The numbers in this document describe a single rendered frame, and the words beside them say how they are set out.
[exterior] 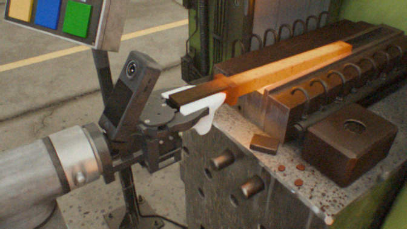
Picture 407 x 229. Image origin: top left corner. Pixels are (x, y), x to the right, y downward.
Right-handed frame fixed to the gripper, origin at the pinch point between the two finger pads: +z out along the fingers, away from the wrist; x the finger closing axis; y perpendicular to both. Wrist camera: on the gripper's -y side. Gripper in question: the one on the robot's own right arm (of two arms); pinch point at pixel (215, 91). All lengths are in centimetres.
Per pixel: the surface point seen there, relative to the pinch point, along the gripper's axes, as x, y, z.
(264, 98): 2.3, 3.5, 8.9
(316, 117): 9.7, 4.8, 13.6
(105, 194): -81, 101, -2
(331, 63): 2.9, 1.3, 25.2
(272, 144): 7.4, 9.0, 6.6
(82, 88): -181, 99, 22
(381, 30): -1.1, 1.6, 48.9
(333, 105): 9.4, 4.7, 18.4
